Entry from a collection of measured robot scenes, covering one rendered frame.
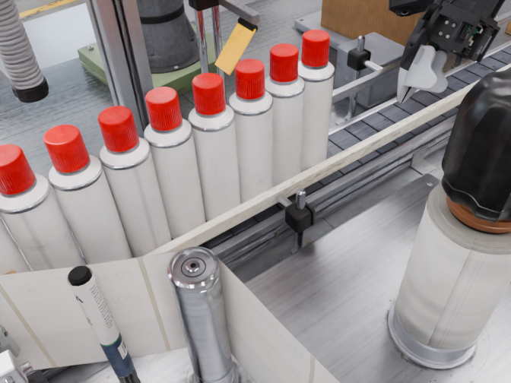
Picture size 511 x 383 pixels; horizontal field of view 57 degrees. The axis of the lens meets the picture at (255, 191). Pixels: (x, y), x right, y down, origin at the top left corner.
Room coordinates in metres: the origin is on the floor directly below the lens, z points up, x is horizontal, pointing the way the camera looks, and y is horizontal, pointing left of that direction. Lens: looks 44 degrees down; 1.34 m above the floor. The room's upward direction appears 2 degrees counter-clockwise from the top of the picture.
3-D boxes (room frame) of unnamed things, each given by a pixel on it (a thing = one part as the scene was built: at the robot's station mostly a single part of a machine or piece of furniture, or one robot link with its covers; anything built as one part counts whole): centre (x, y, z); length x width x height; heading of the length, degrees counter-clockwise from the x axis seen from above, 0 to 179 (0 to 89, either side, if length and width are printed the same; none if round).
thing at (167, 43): (0.93, 0.18, 0.92); 0.15 x 0.15 x 0.10
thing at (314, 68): (0.53, -0.08, 0.98); 0.05 x 0.05 x 0.20
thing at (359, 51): (0.69, -0.19, 0.91); 0.07 x 0.03 x 0.16; 34
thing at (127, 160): (0.38, 0.13, 0.98); 0.05 x 0.05 x 0.20
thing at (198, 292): (0.21, 0.05, 0.97); 0.05 x 0.05 x 0.19
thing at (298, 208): (0.41, -0.06, 0.89); 0.03 x 0.03 x 0.12; 34
